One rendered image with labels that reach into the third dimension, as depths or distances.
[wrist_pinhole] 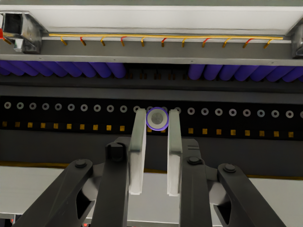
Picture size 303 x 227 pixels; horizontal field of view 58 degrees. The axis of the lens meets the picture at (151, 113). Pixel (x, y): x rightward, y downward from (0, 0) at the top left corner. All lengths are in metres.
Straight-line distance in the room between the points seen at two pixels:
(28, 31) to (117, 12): 0.09
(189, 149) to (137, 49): 0.15
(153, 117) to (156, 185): 0.08
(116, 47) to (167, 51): 0.05
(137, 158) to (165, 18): 0.15
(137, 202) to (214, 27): 0.18
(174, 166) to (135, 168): 0.02
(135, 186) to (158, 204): 0.11
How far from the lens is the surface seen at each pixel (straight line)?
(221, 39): 0.29
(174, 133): 0.17
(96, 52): 0.30
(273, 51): 0.31
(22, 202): 0.31
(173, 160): 0.15
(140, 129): 0.18
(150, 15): 0.26
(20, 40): 0.29
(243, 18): 0.27
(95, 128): 0.42
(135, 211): 0.27
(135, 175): 0.16
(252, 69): 0.34
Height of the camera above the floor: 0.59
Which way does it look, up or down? 8 degrees up
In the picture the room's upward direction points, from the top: 179 degrees counter-clockwise
